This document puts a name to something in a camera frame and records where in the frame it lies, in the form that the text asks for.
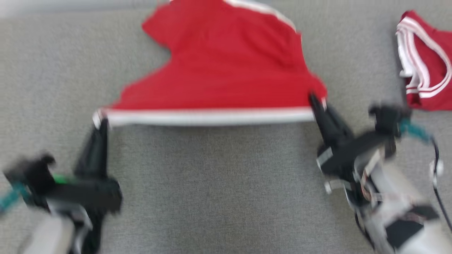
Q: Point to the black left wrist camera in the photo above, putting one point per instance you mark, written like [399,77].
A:
[31,176]

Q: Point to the red Bulls basketball jersey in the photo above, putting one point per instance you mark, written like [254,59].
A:
[430,70]

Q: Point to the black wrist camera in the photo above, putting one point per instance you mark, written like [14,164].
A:
[31,176]
[388,118]

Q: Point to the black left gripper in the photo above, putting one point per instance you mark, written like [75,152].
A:
[88,195]

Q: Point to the red shorts with white band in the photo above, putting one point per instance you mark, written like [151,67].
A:
[226,70]

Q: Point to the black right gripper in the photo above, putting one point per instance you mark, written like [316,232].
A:
[353,151]

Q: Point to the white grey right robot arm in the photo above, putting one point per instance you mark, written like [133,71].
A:
[399,211]

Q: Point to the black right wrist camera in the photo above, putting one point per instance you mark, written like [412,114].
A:
[388,118]

